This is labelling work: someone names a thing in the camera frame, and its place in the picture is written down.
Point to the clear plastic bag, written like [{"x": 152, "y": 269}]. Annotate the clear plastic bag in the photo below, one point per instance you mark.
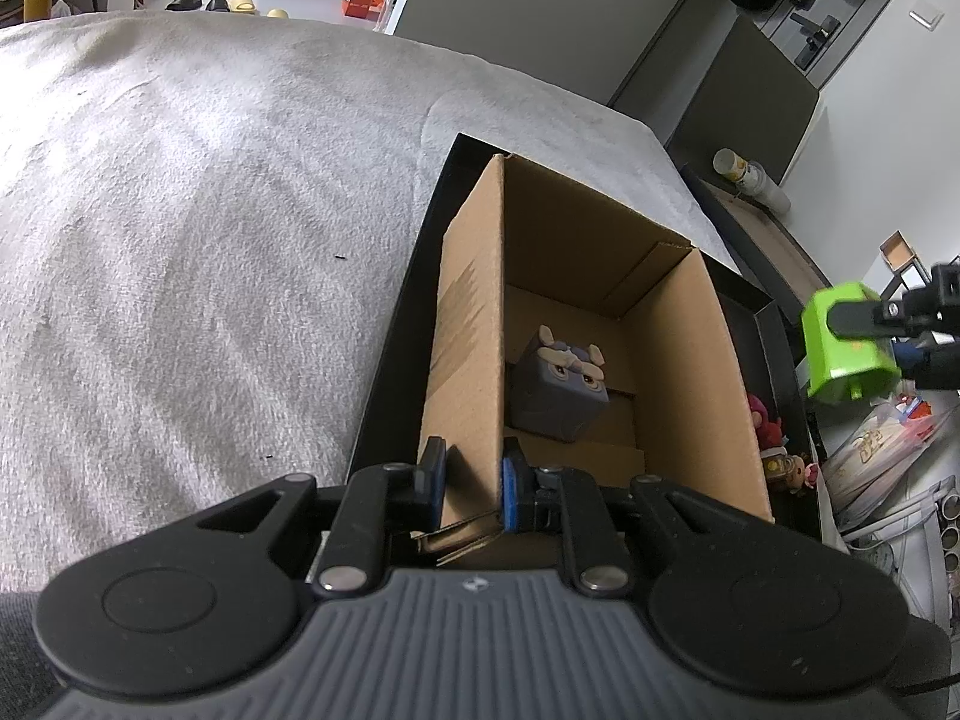
[{"x": 877, "y": 457}]

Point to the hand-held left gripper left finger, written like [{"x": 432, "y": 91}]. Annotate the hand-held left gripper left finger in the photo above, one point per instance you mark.
[{"x": 437, "y": 484}]

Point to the small brown-haired figurine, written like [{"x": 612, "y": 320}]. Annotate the small brown-haired figurine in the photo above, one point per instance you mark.
[{"x": 802, "y": 474}]

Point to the grey horned cube toy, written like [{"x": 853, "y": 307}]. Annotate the grey horned cube toy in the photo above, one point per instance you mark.
[{"x": 551, "y": 397}]

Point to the white light switch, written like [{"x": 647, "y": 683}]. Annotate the white light switch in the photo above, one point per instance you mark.
[{"x": 925, "y": 19}]

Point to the small open cardboard box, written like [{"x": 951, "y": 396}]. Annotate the small open cardboard box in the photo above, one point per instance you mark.
[{"x": 898, "y": 251}]

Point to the green hexagonal container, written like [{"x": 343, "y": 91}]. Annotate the green hexagonal container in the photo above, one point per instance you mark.
[{"x": 840, "y": 360}]

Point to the stack of paper cups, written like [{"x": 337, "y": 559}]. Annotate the stack of paper cups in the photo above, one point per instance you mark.
[{"x": 750, "y": 178}]

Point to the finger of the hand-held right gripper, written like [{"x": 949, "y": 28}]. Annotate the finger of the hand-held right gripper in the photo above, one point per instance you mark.
[
  {"x": 862, "y": 319},
  {"x": 937, "y": 367}
]

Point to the dark grey headboard panel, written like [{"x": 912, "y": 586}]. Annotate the dark grey headboard panel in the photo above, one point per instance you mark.
[{"x": 750, "y": 105}]

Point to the pink doll figure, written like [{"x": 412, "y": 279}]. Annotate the pink doll figure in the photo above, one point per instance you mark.
[{"x": 763, "y": 424}]

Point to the black slipper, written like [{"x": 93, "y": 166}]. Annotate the black slipper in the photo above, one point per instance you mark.
[
  {"x": 217, "y": 5},
  {"x": 184, "y": 3}
]

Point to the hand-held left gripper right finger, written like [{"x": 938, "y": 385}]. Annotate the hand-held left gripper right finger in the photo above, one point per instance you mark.
[{"x": 511, "y": 499}]

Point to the black shallow tray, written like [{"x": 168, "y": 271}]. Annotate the black shallow tray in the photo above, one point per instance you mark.
[{"x": 397, "y": 360}]

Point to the black-framed wooden side tray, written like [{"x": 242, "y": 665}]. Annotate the black-framed wooden side tray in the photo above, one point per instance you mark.
[{"x": 765, "y": 240}]

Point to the brown cardboard box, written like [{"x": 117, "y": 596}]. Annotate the brown cardboard box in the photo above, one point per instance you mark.
[{"x": 675, "y": 390}]

